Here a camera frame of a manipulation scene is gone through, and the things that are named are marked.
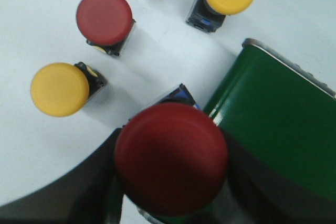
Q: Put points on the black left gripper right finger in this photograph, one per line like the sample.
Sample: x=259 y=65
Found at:
x=253 y=193

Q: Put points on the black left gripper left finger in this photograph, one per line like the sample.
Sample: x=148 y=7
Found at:
x=88 y=193

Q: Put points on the red mushroom button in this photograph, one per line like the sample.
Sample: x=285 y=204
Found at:
x=105 y=24
x=171 y=160

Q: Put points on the green conveyor belt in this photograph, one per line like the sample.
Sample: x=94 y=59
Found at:
x=280 y=114

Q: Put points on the yellow mushroom button left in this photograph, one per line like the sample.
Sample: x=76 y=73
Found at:
x=62 y=89

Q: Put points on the red mushroom button on table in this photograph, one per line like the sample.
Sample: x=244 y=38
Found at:
x=105 y=24

